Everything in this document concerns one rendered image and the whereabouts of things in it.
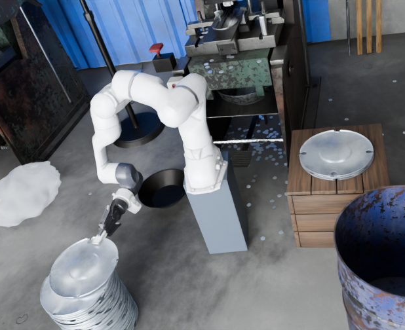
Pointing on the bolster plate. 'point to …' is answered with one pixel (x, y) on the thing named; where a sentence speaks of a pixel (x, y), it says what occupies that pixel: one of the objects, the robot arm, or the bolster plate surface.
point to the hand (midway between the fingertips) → (99, 238)
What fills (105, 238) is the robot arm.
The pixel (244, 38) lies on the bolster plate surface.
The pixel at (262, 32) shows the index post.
